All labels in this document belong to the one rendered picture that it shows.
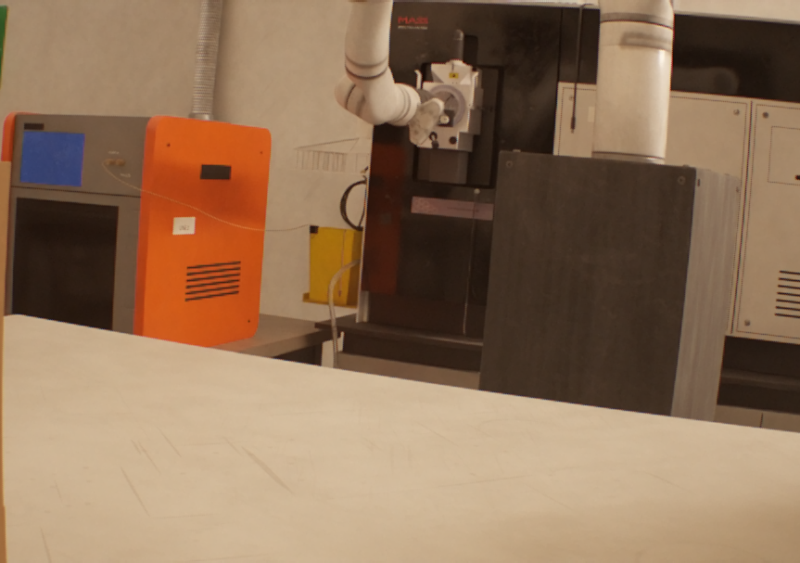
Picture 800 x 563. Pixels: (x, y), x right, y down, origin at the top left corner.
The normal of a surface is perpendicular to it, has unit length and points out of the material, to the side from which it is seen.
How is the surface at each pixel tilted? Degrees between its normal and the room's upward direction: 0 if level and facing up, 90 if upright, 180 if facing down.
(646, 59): 90
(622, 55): 90
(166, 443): 0
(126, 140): 90
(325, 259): 93
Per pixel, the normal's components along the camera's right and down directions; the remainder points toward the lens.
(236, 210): 0.93, 0.11
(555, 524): 0.08, -0.99
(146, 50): -0.36, 0.06
